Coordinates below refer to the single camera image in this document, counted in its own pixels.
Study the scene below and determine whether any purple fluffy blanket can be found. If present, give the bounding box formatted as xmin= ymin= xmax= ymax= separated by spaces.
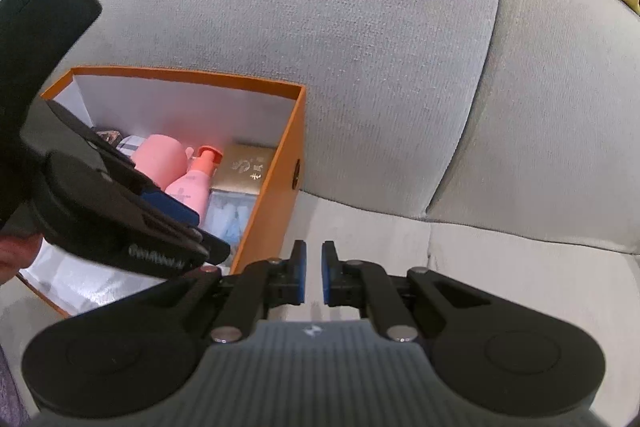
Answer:
xmin=0 ymin=349 xmax=29 ymax=427

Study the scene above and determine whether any plaid white case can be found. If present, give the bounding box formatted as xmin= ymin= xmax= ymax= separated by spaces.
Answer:
xmin=116 ymin=135 xmax=145 ymax=157

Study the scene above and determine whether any anime picture card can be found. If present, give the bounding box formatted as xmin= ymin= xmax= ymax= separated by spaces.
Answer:
xmin=96 ymin=129 xmax=124 ymax=146

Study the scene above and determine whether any brown gift box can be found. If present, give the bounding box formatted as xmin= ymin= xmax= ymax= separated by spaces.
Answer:
xmin=210 ymin=143 xmax=276 ymax=195

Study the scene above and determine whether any orange cardboard box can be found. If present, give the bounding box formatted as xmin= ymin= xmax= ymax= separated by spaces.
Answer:
xmin=16 ymin=66 xmax=307 ymax=319

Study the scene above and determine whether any beige sofa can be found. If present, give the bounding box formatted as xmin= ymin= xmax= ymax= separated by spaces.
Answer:
xmin=21 ymin=0 xmax=639 ymax=426

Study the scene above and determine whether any silver foil packet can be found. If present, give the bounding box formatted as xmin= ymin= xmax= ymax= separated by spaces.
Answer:
xmin=201 ymin=191 xmax=257 ymax=251

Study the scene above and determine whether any pink pump bottle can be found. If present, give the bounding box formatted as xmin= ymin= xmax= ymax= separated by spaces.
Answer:
xmin=165 ymin=145 xmax=222 ymax=223

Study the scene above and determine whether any pink cup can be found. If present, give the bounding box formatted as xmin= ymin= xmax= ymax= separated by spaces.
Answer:
xmin=131 ymin=134 xmax=193 ymax=191

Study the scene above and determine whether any left hand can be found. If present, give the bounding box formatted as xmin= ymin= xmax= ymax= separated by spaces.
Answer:
xmin=0 ymin=234 xmax=42 ymax=285

